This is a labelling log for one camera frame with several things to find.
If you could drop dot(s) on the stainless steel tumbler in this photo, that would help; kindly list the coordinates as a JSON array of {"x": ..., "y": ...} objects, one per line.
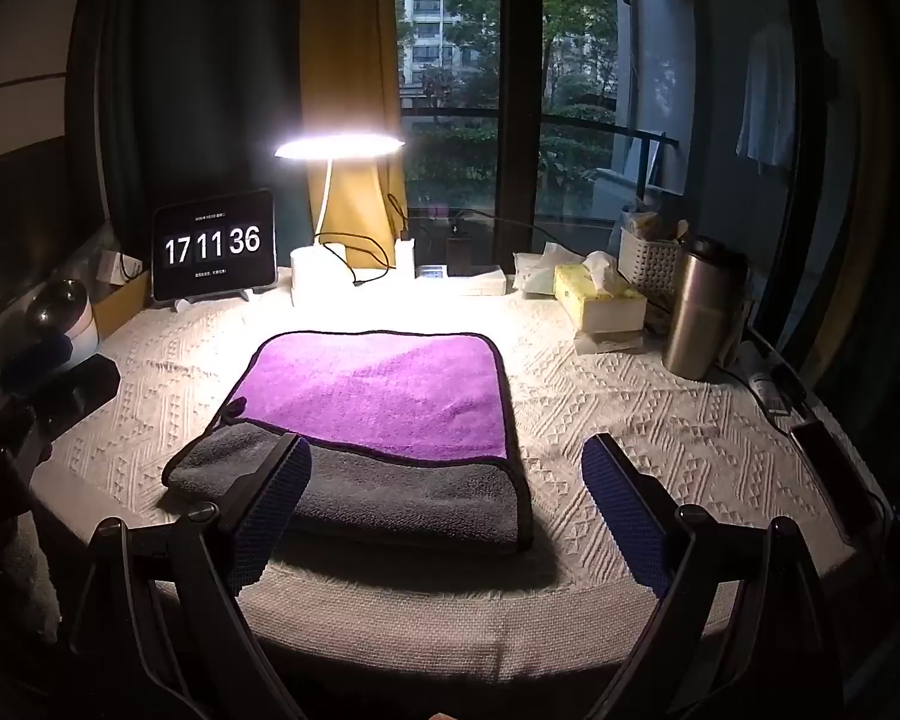
[{"x": 701, "y": 315}]

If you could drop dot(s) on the purple and grey towel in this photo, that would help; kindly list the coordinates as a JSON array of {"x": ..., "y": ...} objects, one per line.
[{"x": 375, "y": 420}]

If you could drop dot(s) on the white remote control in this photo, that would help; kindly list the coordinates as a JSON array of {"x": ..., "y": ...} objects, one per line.
[{"x": 765, "y": 390}]

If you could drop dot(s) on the white desk lamp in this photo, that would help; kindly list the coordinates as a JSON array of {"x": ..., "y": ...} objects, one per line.
[{"x": 337, "y": 146}]

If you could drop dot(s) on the small black box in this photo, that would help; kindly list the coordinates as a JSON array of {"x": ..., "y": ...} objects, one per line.
[{"x": 460, "y": 256}]

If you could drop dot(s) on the black smartphone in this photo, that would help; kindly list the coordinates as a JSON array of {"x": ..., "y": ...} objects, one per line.
[{"x": 832, "y": 476}]

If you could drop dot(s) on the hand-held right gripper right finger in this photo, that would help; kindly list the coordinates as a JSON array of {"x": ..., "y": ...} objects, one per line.
[{"x": 626, "y": 517}]

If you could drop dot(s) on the dark grey curtain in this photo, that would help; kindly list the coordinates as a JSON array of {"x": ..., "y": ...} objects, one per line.
[{"x": 187, "y": 75}]

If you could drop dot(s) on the black window frame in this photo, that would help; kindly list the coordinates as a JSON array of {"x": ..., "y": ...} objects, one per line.
[{"x": 520, "y": 90}]

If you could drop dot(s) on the white textured tablecloth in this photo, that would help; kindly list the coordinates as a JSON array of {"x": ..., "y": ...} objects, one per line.
[{"x": 645, "y": 420}]

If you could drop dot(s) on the flat white box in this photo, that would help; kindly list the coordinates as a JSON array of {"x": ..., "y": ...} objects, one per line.
[{"x": 465, "y": 281}]

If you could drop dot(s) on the white perforated basket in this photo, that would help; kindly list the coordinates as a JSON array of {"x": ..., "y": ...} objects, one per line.
[{"x": 649, "y": 262}]

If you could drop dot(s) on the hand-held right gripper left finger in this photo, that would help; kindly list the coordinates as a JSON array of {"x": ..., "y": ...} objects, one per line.
[{"x": 274, "y": 510}]

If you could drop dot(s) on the yellow tissue box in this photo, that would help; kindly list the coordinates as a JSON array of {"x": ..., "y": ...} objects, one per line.
[{"x": 600, "y": 300}]

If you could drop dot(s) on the yellow curtain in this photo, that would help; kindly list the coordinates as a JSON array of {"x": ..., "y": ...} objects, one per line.
[{"x": 345, "y": 52}]

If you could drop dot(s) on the white tablet stand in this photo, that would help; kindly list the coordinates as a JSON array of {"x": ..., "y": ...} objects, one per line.
[{"x": 184, "y": 301}]

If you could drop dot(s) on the black tablet with clock display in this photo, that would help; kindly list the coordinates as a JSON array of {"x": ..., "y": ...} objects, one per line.
[{"x": 214, "y": 244}]

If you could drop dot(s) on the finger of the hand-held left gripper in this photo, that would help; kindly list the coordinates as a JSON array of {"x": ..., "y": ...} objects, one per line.
[
  {"x": 41, "y": 361},
  {"x": 82, "y": 386}
]

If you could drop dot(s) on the white charger plug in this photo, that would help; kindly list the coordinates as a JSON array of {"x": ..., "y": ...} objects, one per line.
[{"x": 406, "y": 255}]

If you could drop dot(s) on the white round device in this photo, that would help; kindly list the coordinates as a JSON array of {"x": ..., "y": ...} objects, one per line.
[{"x": 71, "y": 322}]

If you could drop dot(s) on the white tissue pack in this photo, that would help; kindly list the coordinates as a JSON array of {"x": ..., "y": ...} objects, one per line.
[{"x": 534, "y": 274}]

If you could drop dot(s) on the cardboard box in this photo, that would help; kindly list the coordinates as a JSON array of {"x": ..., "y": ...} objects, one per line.
[{"x": 120, "y": 296}]

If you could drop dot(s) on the white hanging shirt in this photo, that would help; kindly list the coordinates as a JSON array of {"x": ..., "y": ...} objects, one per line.
[{"x": 766, "y": 97}]

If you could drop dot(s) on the black balcony railing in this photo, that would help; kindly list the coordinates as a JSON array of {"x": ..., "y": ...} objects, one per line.
[{"x": 570, "y": 118}]

